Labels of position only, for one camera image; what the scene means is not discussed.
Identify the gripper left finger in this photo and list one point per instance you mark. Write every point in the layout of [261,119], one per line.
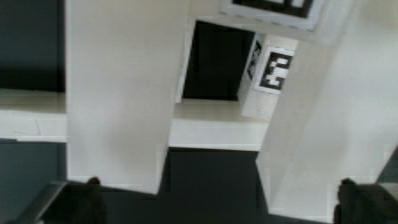
[67,204]

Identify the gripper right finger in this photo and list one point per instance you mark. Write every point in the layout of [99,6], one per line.
[366,203]

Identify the white chair back frame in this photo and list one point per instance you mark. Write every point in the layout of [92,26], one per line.
[332,129]

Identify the white chair leg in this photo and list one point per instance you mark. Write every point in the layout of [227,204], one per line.
[263,77]

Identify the white U-shaped obstacle wall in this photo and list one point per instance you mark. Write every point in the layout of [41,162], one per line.
[208,124]

